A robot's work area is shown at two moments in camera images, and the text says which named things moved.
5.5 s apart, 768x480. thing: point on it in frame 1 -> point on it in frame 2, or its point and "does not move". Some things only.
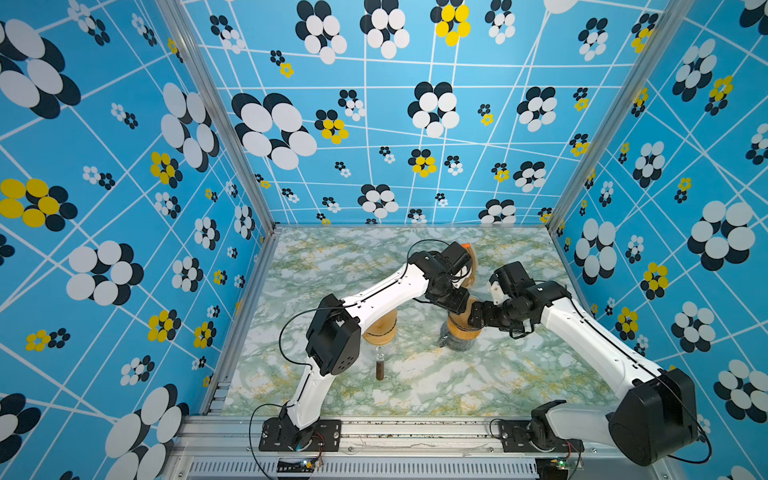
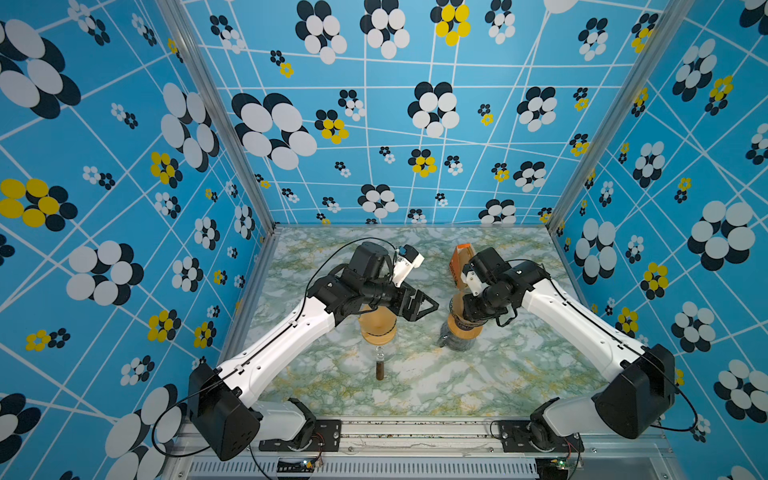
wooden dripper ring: [463, 333] does not move
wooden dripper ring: [380, 340] does not move
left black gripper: [458, 304] -> [413, 312]
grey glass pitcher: [453, 342] does not move
